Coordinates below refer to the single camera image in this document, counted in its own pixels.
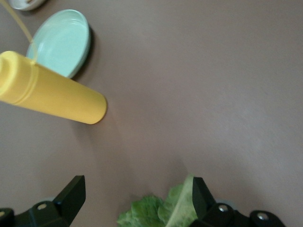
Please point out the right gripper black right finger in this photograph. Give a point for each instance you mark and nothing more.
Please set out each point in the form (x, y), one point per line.
(225, 217)

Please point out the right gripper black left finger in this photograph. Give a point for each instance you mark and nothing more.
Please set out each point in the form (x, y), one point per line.
(59, 208)

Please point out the green lettuce leaf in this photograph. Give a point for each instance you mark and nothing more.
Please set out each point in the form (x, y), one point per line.
(151, 212)

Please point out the yellow squeeze bottle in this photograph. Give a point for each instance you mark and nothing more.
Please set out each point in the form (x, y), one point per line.
(59, 94)

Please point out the mint green plate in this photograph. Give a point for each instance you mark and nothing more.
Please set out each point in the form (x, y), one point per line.
(61, 42)

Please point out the beige plate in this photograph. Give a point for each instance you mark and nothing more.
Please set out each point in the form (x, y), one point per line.
(23, 6)

